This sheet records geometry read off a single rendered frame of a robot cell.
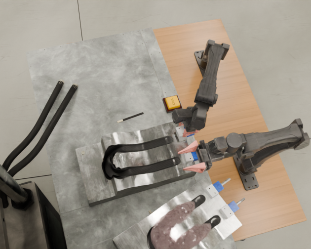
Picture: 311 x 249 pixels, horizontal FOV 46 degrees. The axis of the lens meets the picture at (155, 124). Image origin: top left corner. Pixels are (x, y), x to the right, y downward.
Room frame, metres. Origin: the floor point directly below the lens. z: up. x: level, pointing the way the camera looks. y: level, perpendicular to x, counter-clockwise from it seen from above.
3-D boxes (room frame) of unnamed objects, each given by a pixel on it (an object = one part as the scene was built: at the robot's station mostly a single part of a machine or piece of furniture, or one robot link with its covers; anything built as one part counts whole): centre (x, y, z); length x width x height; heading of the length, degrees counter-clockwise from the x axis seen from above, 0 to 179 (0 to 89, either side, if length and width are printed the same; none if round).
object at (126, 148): (0.54, 0.03, 0.92); 0.35 x 0.16 x 0.09; 119
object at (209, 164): (0.51, -0.22, 1.20); 0.10 x 0.07 x 0.07; 27
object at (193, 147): (0.50, -0.15, 1.20); 0.09 x 0.07 x 0.07; 117
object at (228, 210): (0.44, -0.42, 0.85); 0.13 x 0.05 x 0.05; 137
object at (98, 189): (0.54, 0.05, 0.87); 0.50 x 0.26 x 0.14; 119
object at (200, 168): (0.47, -0.17, 1.20); 0.09 x 0.07 x 0.07; 117
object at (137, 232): (0.27, -0.20, 0.85); 0.50 x 0.26 x 0.11; 137
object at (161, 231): (0.28, -0.20, 0.90); 0.26 x 0.18 x 0.08; 137
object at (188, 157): (0.62, -0.22, 0.89); 0.13 x 0.05 x 0.05; 119
